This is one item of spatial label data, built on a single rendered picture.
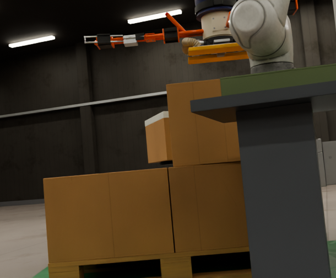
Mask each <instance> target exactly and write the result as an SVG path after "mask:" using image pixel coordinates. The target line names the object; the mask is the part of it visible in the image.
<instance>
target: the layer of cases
mask: <svg viewBox="0 0 336 278"><path fill-rule="evenodd" d="M43 184H44V199H45V216H46V232H47V249H48V263H61V262H69V261H82V260H95V259H107V258H120V257H128V256H141V255H154V254H167V253H174V252H176V253H179V252H192V251H200V250H213V249H226V248H239V247H249V243H248V233H247V222H246V210H245V200H244V193H243V182H242V171H241V161H239V162H226V163H214V164H201V165H189V166H181V167H169V168H156V169H144V170H131V171H125V172H112V173H100V174H87V175H75V176H68V177H55V178H43Z"/></svg>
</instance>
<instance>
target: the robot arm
mask: <svg viewBox="0 0 336 278"><path fill-rule="evenodd" d="M289 3H290V0H238V1H237V2H236V3H235V5H234V6H233V8H232V10H231V13H230V17H229V28H230V32H231V35H232V37H233V38H234V40H235V41H236V42H237V43H238V44H239V45H240V46H241V47H242V48H243V49H244V50H245V51H247V54H248V57H249V61H250V67H251V74H254V73H263V72H271V71H280V70H289V69H294V68H295V67H294V60H293V58H294V50H293V40H292V30H291V24H290V19H289V17H288V15H287V13H288V8H289Z"/></svg>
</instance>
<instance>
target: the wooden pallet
mask: <svg viewBox="0 0 336 278"><path fill-rule="evenodd" d="M248 259H250V250H249V247H239V248H226V249H213V250H200V251H192V252H179V253H176V252H174V253H167V254H154V255H141V256H128V257H120V258H107V259H95V260H82V261H69V262H61V263H48V273H49V278H84V273H90V272H103V271H116V270H129V269H142V268H155V267H161V276H156V277H143V278H252V272H251V269H242V270H229V271H216V272H203V273H195V274H193V273H192V264H202V263H215V262H222V261H235V260H248Z"/></svg>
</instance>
